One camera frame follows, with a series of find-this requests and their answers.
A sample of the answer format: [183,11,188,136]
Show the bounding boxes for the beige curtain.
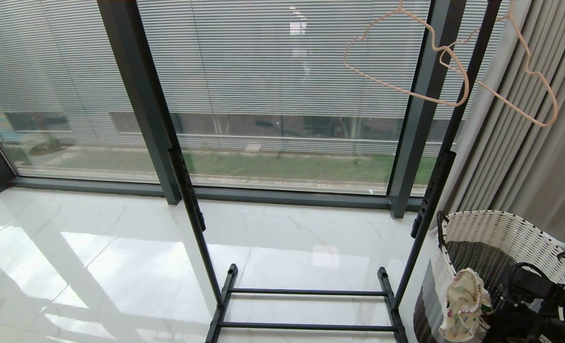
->
[437,0,565,243]

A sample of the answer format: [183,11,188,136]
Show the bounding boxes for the cream printed garment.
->
[438,268,494,343]

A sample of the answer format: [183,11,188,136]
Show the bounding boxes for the white laundry basket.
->
[414,210,565,343]

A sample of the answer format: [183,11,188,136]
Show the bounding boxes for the black cable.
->
[504,262,550,305]

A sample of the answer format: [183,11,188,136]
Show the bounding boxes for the black clothes rack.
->
[167,0,502,343]

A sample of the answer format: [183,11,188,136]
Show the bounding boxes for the pink clothes hanger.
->
[439,0,559,128]
[343,0,470,107]

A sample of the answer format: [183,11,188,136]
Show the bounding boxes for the window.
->
[0,0,509,220]

